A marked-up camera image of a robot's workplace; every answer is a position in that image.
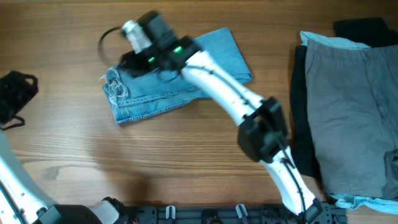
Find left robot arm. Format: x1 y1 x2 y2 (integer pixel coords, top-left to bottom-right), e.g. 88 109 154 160
1 71 129 224

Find light blue shirt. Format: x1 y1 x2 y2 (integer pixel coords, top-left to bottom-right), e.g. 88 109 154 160
299 30 398 215

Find dark garment at back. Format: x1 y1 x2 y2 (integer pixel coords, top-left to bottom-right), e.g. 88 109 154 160
333 17 397 47

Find light blue jeans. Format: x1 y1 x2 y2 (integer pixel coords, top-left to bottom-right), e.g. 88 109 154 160
102 27 252 125

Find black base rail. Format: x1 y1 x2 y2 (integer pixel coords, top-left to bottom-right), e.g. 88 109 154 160
124 202 348 224

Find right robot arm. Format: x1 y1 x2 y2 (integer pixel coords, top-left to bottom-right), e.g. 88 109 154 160
121 11 323 223

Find grey trousers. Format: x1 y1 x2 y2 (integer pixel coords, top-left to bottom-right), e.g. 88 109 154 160
303 39 398 202

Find black garment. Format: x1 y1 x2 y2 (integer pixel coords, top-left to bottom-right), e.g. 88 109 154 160
290 45 321 180

